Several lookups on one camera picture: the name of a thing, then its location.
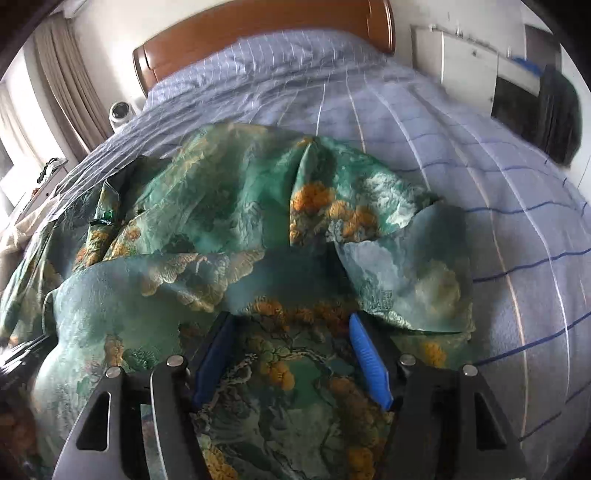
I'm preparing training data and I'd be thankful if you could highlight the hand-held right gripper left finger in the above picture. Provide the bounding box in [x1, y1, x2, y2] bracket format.
[51, 311, 238, 480]

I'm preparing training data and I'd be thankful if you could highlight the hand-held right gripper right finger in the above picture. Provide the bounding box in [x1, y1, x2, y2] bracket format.
[348, 313, 532, 480]

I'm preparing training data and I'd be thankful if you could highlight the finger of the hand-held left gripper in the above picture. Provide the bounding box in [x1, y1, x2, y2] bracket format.
[0, 335, 54, 372]

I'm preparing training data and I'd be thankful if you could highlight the green printed silk garment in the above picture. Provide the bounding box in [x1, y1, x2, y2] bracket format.
[0, 124, 476, 480]

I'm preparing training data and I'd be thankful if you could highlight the beige cloth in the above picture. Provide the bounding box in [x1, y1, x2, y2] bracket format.
[0, 194, 65, 273]

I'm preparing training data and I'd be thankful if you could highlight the white desk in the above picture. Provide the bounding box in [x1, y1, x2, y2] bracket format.
[0, 157, 70, 220]

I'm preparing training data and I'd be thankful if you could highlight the blue striped bed sheet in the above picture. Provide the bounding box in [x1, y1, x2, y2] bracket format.
[46, 37, 591, 480]

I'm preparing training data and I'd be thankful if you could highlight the beige curtain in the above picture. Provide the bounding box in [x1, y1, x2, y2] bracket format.
[34, 14, 114, 155]

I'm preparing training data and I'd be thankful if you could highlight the white wardrobe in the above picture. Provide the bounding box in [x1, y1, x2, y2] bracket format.
[411, 23, 561, 134]

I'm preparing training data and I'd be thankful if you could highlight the wooden headboard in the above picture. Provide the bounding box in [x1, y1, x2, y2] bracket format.
[133, 0, 396, 97]

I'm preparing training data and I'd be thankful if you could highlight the white security camera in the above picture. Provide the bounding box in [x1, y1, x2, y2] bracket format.
[108, 100, 139, 134]

